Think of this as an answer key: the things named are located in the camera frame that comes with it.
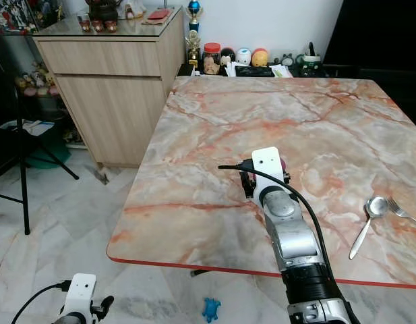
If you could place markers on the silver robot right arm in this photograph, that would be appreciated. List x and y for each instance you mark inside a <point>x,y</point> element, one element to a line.
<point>292,233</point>

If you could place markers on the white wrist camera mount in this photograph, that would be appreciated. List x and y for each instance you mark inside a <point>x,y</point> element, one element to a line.
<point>79,290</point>
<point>268,162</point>

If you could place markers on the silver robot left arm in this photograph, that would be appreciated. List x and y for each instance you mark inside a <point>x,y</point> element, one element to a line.
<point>69,320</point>

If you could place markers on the colourful framed picture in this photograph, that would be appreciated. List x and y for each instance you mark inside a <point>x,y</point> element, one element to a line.
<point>12,13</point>

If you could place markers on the red lidded glass jar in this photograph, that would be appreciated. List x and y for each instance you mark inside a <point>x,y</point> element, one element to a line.
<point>212,59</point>

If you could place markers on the small red tea cup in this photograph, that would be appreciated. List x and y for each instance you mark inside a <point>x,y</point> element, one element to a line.
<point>85,25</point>
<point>98,26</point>
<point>111,26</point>

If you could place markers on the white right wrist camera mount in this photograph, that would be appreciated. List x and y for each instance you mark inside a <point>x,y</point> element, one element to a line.
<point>268,162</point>

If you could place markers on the white round figurine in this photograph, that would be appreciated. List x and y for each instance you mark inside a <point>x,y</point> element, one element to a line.
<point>243,56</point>

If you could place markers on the silver metal fork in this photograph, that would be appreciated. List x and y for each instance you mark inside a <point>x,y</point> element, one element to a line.
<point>403,211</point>

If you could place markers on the green basin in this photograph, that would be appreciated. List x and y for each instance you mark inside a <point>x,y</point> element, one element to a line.
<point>47,156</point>

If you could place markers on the black round figurine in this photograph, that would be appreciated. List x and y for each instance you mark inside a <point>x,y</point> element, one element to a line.
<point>228,55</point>

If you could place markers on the small wooden tray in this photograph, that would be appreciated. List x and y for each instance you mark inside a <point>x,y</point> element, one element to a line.
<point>156,21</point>

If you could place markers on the yellow orange round figurine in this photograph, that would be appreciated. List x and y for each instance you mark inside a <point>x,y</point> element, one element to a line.
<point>260,57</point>

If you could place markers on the gold trophy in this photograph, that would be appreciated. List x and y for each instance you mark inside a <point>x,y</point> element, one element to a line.
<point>193,47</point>

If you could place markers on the blue globe trophy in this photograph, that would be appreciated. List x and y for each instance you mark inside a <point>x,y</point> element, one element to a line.
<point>193,8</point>

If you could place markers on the silver metal spoon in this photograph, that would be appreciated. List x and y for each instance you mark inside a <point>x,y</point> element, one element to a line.
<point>376,206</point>

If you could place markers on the black television screen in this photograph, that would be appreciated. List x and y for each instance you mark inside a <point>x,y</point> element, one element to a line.
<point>376,34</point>

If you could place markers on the white ceramic figurine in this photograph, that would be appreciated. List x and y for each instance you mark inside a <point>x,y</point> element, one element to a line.
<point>133,8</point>

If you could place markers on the black tray with papers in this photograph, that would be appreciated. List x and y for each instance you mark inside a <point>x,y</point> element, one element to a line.
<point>253,70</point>

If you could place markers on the green mug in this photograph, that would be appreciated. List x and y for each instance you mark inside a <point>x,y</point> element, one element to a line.
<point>311,64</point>

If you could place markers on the black metal frame chair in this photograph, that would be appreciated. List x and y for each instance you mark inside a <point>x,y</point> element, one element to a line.
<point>25,196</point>

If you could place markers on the light wooden cabinet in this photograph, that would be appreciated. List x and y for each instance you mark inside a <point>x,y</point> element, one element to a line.
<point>106,94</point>

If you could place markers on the dark brown teapot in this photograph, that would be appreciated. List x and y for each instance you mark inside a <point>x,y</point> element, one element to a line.
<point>105,10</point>

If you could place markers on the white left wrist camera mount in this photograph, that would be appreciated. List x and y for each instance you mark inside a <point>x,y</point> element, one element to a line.
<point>79,290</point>

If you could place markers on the white blue paper sheet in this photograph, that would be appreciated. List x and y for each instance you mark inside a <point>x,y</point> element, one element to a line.
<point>36,127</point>

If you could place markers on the red booklet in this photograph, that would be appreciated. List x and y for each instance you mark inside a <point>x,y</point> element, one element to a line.
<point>159,14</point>

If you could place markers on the blue turtle toy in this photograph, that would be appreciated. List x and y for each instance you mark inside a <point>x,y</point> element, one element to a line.
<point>211,309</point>

